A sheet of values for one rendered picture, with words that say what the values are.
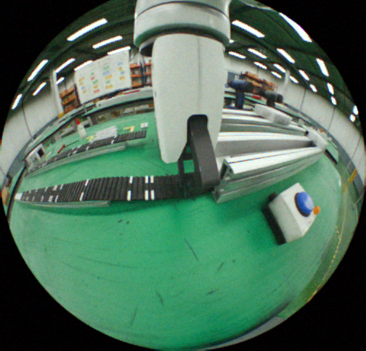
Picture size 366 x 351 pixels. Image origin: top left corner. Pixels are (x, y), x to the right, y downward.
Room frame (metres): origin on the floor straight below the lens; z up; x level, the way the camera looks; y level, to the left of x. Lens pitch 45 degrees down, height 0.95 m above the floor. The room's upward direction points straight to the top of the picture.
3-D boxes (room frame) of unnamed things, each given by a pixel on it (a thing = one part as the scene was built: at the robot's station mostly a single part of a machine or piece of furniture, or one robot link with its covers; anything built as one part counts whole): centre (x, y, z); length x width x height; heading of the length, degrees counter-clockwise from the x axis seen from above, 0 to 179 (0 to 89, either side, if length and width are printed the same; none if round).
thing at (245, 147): (0.21, -0.44, 0.82); 0.80 x 0.10 x 0.09; 102
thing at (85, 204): (-0.02, 0.61, 0.79); 0.96 x 0.04 x 0.03; 102
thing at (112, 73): (2.58, 1.95, 0.97); 1.50 x 0.50 x 1.95; 103
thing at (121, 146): (0.17, 0.65, 0.79); 0.96 x 0.04 x 0.03; 102
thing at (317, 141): (0.26, -0.69, 0.87); 0.16 x 0.11 x 0.07; 102
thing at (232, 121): (0.40, -0.40, 0.82); 0.80 x 0.10 x 0.09; 102
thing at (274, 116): (0.40, -0.40, 0.87); 0.16 x 0.11 x 0.07; 102
